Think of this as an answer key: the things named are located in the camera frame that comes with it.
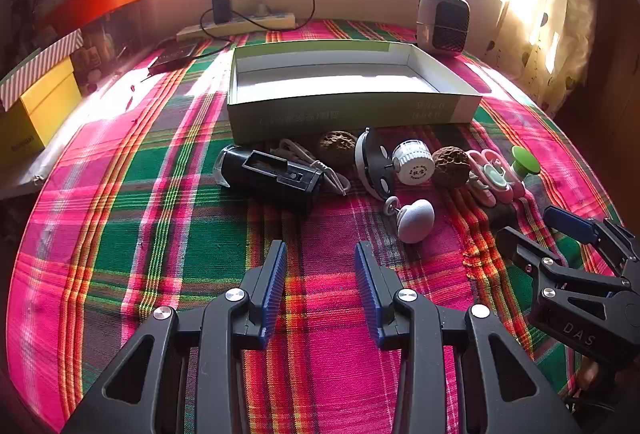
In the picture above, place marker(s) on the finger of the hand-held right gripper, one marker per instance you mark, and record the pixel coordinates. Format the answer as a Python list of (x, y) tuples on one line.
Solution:
[(525, 251), (570, 224)]

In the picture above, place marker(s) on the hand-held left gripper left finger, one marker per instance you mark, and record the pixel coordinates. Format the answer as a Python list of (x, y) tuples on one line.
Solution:
[(275, 294)]

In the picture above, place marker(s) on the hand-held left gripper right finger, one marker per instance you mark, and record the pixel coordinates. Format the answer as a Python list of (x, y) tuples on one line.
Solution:
[(367, 294)]

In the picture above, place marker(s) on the green-topped white stamp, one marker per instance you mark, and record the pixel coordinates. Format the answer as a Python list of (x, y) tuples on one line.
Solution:
[(526, 159)]

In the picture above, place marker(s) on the white mushroom-shaped knob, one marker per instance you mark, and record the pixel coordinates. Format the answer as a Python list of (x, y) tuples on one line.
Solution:
[(415, 221)]

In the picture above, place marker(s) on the brown walnut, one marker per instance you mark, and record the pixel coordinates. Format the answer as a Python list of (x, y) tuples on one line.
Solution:
[(450, 167), (337, 148)]

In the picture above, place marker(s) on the black rectangular device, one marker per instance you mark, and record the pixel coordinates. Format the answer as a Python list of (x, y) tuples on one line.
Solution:
[(270, 174)]

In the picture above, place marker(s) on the small white ribbed-cap bottle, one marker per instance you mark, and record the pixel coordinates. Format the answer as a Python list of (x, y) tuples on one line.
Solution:
[(415, 164)]

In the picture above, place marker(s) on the green cardboard box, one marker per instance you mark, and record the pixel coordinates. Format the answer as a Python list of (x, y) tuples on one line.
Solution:
[(300, 114)]

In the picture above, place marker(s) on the black round disc device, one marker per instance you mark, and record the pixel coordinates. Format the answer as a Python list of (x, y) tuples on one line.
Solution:
[(372, 164)]

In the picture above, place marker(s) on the pink green plaid tablecloth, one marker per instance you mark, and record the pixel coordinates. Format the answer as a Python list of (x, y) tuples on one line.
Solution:
[(150, 214)]

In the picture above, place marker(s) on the spotted cream curtain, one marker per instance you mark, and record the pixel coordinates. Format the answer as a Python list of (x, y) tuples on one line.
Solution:
[(545, 14)]

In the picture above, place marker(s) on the small beige heater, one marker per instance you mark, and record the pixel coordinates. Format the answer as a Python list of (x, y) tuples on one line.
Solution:
[(445, 27)]

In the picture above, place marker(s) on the black phone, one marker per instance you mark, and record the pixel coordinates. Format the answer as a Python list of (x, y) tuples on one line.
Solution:
[(175, 54)]

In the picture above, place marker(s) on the white power strip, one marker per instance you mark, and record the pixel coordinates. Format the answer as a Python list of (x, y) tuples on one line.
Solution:
[(260, 20)]

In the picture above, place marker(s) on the black charger adapter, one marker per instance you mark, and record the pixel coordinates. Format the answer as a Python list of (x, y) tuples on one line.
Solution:
[(221, 9)]

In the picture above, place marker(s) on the yellow box with striped lid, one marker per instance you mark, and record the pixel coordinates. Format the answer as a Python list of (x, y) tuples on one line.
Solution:
[(35, 64)]

